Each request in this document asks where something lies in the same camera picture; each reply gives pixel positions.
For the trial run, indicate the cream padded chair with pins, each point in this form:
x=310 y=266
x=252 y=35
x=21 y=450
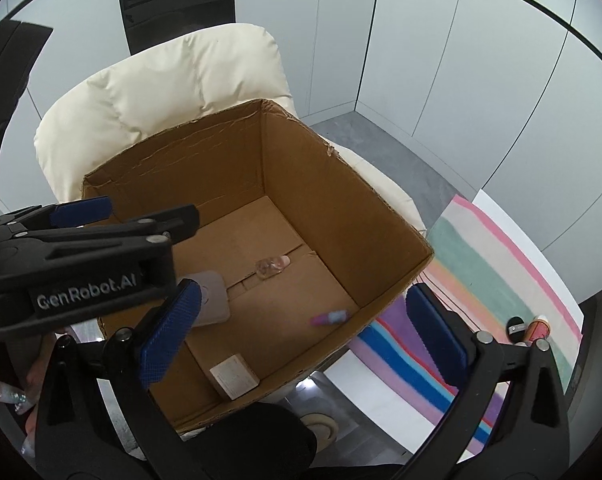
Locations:
x=156 y=85

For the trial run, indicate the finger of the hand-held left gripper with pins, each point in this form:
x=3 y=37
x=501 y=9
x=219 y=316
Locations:
x=81 y=210
x=176 y=222

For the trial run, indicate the white tall cabinets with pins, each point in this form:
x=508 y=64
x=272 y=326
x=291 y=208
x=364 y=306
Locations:
x=431 y=60

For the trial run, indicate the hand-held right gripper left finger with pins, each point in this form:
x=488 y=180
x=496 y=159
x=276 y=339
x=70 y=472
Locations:
x=173 y=330

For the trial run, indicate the person's left hand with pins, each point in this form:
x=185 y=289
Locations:
x=33 y=385

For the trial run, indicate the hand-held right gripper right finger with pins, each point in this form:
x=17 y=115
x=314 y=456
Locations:
x=436 y=335

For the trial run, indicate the person's left leg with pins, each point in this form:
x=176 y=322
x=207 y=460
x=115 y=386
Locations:
x=251 y=445

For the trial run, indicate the black round container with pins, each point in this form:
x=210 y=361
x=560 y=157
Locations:
x=516 y=325

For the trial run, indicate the clear square plastic case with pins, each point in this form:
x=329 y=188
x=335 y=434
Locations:
x=213 y=300

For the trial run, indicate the white table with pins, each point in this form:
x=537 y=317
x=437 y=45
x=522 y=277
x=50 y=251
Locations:
x=371 y=400

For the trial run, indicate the small purple bottle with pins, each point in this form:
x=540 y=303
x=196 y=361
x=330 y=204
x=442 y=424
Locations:
x=331 y=317

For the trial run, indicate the red jar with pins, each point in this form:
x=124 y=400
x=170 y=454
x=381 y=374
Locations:
x=537 y=331

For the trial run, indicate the white square box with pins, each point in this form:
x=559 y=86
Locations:
x=233 y=377

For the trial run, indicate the pink tube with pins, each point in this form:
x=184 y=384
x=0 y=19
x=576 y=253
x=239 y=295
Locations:
x=273 y=266

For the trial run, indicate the striped colourful cloth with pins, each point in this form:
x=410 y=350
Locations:
x=481 y=270

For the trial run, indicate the brown cardboard box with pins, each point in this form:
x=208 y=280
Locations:
x=331 y=200

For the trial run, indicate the black glass oven panel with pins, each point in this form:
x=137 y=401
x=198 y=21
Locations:
x=176 y=0

